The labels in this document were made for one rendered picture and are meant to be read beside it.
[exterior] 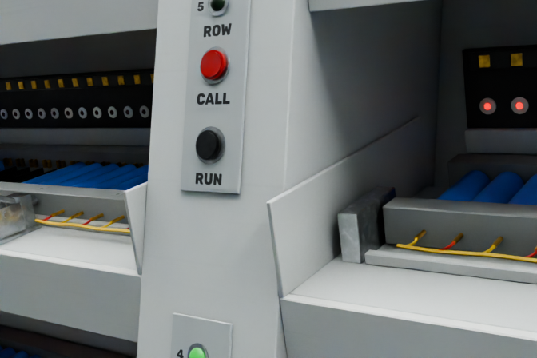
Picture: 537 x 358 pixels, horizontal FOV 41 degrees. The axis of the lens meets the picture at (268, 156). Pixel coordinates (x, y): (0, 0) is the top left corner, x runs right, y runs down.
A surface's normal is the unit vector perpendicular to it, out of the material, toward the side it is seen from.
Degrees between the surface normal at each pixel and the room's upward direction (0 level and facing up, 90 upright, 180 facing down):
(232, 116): 90
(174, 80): 90
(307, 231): 90
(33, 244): 19
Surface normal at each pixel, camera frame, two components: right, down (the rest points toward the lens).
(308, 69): 0.83, 0.02
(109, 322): -0.55, 0.26
